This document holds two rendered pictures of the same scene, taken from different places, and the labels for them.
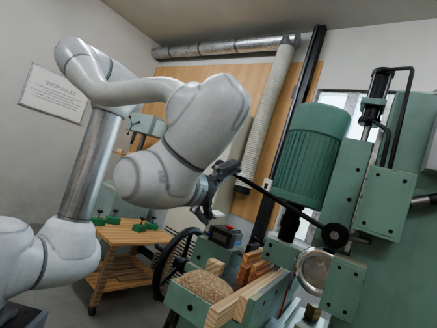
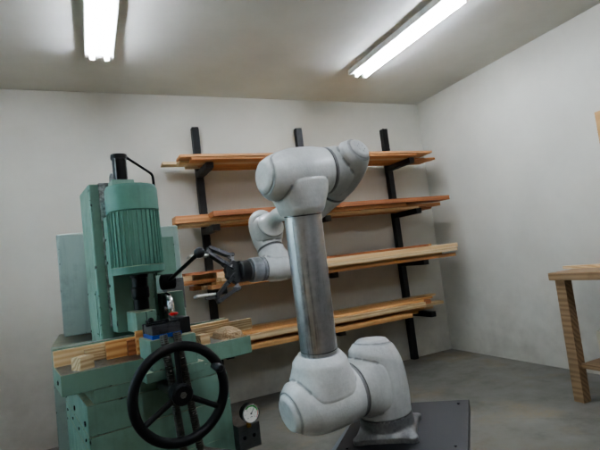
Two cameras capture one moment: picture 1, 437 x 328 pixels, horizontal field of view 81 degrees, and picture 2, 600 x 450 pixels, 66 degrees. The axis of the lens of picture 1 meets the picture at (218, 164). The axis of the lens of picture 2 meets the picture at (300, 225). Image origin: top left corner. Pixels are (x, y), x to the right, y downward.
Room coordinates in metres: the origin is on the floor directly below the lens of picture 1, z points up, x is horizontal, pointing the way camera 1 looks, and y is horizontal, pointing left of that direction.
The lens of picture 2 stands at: (2.02, 0.97, 1.14)
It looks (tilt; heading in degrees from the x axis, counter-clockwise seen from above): 4 degrees up; 207
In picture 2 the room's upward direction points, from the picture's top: 7 degrees counter-clockwise
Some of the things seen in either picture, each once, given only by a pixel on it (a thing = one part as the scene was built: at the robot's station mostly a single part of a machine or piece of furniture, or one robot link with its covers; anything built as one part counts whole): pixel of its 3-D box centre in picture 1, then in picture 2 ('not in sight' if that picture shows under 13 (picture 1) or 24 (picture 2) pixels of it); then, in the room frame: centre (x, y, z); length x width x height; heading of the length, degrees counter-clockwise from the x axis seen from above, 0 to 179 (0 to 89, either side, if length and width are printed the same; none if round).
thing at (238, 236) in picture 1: (224, 233); (167, 326); (0.90, -0.09, 0.99); 0.13 x 0.11 x 0.06; 150
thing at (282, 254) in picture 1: (286, 257); (142, 322); (0.82, -0.29, 0.99); 0.14 x 0.07 x 0.09; 60
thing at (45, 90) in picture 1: (58, 95); not in sight; (2.88, 1.94, 1.48); 0.64 x 0.02 x 0.46; 142
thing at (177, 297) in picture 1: (237, 277); (162, 361); (0.86, -0.17, 0.87); 0.61 x 0.30 x 0.06; 150
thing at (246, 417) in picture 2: not in sight; (248, 415); (0.71, 0.04, 0.65); 0.06 x 0.04 x 0.08; 150
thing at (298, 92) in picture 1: (275, 171); not in sight; (2.24, -0.49, 1.35); 0.11 x 0.10 x 2.70; 52
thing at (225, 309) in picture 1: (263, 284); (176, 337); (0.73, -0.22, 0.92); 0.60 x 0.02 x 0.04; 150
